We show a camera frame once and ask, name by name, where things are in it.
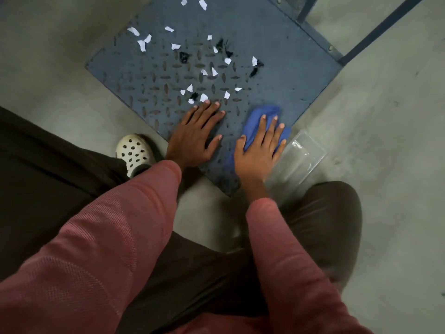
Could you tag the person's left hand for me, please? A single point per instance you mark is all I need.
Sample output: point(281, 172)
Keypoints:
point(193, 139)

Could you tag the person's right hand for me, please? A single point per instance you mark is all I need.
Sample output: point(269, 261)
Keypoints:
point(257, 156)

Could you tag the blue cleaning cloth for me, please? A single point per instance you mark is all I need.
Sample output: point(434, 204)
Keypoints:
point(257, 113)

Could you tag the person's left forearm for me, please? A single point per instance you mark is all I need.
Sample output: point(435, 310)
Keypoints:
point(104, 240)

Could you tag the person's right forearm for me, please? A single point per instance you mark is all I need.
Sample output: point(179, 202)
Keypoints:
point(288, 260)

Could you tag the person's left white clog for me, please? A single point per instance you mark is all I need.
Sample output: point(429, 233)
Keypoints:
point(134, 149)

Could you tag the person's dark brown trousers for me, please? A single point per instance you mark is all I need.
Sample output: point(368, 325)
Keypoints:
point(34, 170)

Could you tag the clear plastic container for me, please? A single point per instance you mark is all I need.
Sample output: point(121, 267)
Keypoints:
point(306, 153)

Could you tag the scattered white paper scraps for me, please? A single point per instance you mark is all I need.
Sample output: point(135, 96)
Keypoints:
point(142, 46)

